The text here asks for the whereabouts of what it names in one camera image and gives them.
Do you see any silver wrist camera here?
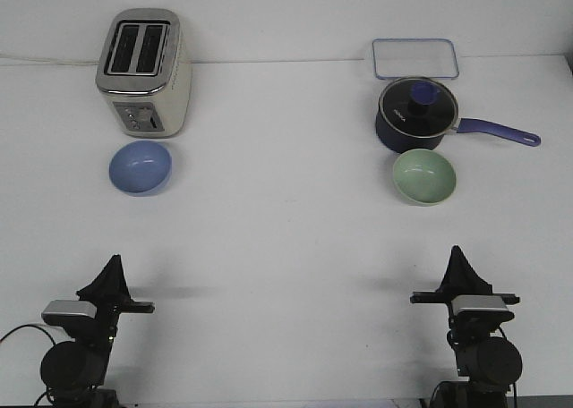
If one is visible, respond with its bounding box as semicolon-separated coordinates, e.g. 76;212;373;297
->
41;300;97;327
451;294;515;323

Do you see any silver two-slot toaster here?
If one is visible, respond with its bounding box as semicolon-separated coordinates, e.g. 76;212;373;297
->
95;8;192;139

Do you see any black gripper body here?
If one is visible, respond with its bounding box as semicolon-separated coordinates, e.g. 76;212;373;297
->
76;292;155;336
410;292;520;336

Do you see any white toaster power cord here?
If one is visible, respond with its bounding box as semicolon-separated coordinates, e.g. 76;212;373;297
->
0;52;101;67

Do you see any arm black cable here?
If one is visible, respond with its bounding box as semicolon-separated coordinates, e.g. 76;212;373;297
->
0;322;68;346

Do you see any glass pot lid blue knob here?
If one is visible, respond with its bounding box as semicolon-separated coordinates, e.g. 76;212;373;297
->
379;77;458;138

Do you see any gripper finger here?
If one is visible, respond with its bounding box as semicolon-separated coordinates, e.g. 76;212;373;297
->
115;255;131;297
436;245;458;293
76;255;117;297
456;246;492;293

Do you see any dark blue saucepan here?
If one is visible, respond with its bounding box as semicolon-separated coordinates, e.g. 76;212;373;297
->
375;77;541;154

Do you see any clear blue-rimmed container lid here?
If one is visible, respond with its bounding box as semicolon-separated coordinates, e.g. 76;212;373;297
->
372;38;459;80

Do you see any green bowl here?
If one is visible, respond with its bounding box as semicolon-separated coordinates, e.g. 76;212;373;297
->
392;149;458;206

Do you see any blue bowl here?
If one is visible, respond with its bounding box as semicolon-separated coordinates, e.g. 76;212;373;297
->
108;140;173;197

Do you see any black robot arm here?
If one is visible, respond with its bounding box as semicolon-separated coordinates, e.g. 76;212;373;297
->
410;245;523;407
39;254;155;407

